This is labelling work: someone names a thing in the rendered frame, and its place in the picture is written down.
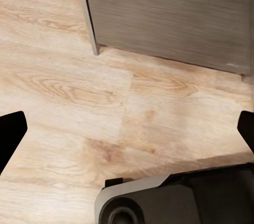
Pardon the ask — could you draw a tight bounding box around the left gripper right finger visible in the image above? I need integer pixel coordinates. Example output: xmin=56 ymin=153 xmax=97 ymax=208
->
xmin=237 ymin=111 xmax=254 ymax=153

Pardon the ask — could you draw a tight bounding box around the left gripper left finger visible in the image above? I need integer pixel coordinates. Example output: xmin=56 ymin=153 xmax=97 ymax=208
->
xmin=0 ymin=111 xmax=28 ymax=174

